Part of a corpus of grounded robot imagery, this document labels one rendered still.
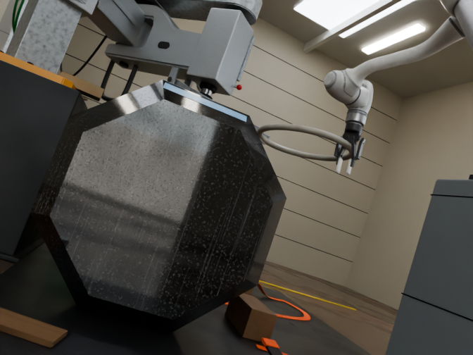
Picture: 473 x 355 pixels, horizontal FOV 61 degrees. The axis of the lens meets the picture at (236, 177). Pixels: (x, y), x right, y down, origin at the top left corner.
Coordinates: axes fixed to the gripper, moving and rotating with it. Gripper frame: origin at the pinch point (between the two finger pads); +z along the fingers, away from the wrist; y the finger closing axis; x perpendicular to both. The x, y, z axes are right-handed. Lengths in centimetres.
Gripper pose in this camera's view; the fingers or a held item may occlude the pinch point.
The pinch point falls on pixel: (344, 166)
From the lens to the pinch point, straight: 190.2
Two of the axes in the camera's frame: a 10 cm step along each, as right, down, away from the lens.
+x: -5.9, -2.7, -7.6
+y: -7.6, -1.3, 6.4
